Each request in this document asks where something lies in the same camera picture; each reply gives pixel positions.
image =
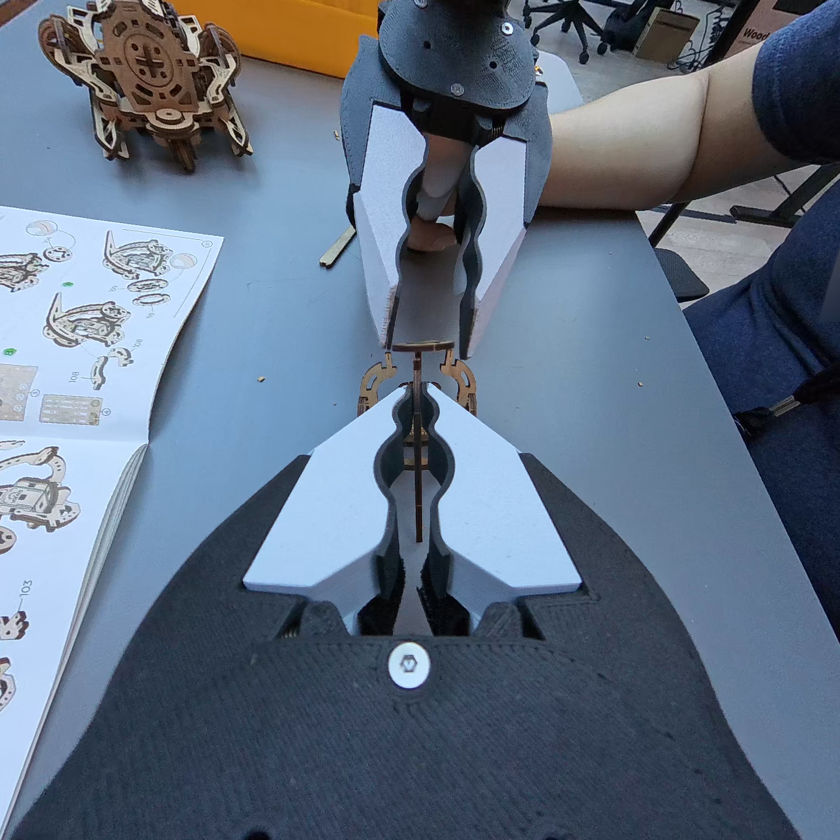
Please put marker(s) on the black chair armrest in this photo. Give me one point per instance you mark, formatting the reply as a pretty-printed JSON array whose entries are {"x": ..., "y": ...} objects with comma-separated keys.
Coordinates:
[{"x": 682, "y": 275}]

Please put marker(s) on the thin wooden stick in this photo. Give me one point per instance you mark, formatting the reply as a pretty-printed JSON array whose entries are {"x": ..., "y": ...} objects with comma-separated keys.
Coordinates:
[{"x": 338, "y": 248}]

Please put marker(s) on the small cardboard box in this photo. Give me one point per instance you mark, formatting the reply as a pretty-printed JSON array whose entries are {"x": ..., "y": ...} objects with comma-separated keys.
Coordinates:
[{"x": 666, "y": 36}]

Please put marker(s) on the black metal frame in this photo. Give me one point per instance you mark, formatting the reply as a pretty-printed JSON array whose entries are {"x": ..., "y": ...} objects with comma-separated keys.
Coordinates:
[{"x": 768, "y": 215}]

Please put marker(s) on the small wooden model assembly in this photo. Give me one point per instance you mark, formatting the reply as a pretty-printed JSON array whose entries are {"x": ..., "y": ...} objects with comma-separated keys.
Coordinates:
[{"x": 366, "y": 387}]

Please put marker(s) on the spoked wooden wheel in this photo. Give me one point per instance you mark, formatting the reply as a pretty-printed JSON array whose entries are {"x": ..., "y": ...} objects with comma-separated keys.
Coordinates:
[{"x": 420, "y": 346}]

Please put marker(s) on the open instruction booklet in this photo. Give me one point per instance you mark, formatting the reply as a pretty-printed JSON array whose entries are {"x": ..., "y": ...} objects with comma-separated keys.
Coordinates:
[{"x": 85, "y": 341}]

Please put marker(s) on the person's right hand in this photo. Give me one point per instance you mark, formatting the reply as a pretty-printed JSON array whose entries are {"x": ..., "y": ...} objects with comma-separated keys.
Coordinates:
[{"x": 430, "y": 236}]

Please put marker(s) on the yellow storage bin stack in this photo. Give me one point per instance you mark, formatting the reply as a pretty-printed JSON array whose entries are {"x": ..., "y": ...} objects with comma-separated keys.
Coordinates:
[{"x": 295, "y": 33}]

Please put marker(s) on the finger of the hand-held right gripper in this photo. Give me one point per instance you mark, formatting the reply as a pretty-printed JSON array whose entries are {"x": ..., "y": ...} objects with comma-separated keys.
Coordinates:
[
  {"x": 384, "y": 170},
  {"x": 502, "y": 190}
]

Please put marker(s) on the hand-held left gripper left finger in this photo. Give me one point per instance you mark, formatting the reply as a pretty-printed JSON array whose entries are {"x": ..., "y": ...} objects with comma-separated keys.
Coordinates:
[{"x": 315, "y": 525}]

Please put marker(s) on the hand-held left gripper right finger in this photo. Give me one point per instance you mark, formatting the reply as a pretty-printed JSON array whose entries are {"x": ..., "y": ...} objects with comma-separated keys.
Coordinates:
[{"x": 512, "y": 525}]

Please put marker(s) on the person's navy clothing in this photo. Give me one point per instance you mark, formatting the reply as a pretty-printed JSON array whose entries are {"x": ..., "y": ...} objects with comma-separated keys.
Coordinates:
[{"x": 787, "y": 328}]

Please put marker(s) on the large wooden mechanical model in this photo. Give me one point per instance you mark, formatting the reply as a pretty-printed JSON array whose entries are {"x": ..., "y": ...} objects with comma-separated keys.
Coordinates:
[{"x": 151, "y": 72}]

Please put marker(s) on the black office chair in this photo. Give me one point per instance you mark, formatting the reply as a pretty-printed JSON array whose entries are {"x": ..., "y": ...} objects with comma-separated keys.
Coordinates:
[{"x": 577, "y": 26}]

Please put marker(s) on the brown printed cardboard box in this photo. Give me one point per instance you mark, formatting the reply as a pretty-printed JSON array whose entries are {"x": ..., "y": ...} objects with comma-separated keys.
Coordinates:
[{"x": 787, "y": 26}]

